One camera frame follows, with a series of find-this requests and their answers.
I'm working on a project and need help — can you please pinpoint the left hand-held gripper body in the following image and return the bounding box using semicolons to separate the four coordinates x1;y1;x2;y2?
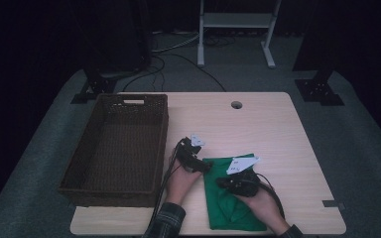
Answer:
177;133;207;173

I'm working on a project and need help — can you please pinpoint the black floor cable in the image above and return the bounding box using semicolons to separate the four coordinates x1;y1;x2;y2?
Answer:
122;54;227;93

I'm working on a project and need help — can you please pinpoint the brown wicker basket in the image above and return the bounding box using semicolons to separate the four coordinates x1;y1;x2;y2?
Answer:
57;92;170;208

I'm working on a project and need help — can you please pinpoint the grey tape strip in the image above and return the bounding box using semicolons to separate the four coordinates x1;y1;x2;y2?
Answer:
321;199;346;211

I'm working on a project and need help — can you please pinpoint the white metal stand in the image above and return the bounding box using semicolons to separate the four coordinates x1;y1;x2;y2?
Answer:
196;0;283;69

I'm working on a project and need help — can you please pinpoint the white floor cable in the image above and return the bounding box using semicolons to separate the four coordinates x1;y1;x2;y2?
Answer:
152;33;201;54

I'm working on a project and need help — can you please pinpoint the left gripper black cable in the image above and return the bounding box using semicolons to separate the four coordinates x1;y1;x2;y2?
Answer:
148;139;186;233

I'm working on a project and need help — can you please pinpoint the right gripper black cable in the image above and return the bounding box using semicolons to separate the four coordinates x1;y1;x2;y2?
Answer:
255;173;287;220

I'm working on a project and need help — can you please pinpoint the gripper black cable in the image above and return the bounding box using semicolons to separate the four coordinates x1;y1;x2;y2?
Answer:
148;139;186;233
255;173;287;220

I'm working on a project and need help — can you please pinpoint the green printed t-shirt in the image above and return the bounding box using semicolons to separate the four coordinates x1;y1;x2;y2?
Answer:
201;153;268;232

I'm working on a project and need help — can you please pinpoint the black metal stand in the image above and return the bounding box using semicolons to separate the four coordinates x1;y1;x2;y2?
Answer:
70;0;153;105
292;0;345;107

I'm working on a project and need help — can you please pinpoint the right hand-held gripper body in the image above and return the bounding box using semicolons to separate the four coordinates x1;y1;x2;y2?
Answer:
225;157;261;198

